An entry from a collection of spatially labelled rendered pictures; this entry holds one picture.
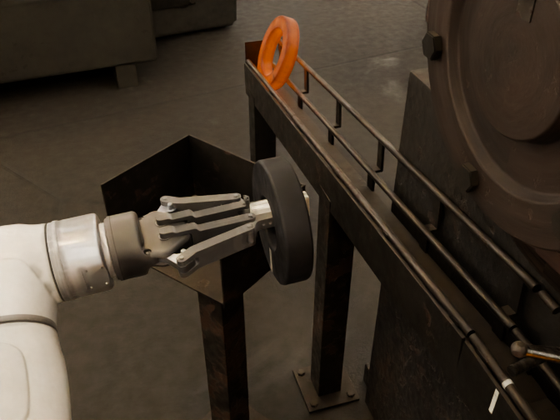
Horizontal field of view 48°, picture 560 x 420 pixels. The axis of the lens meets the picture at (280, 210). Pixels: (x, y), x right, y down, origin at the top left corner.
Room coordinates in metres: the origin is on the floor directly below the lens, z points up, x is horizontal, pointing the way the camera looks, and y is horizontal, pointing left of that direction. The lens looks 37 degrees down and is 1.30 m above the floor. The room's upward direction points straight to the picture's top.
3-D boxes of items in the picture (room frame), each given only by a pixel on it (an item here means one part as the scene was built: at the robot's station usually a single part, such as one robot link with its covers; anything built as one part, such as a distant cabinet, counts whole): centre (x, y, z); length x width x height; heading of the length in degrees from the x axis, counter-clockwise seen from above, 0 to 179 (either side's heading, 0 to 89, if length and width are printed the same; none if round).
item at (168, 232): (0.56, 0.08, 0.84); 0.11 x 0.01 x 0.04; 106
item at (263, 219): (0.57, 0.02, 0.84); 0.05 x 0.03 x 0.01; 107
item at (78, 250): (0.53, 0.22, 0.83); 0.09 x 0.06 x 0.09; 17
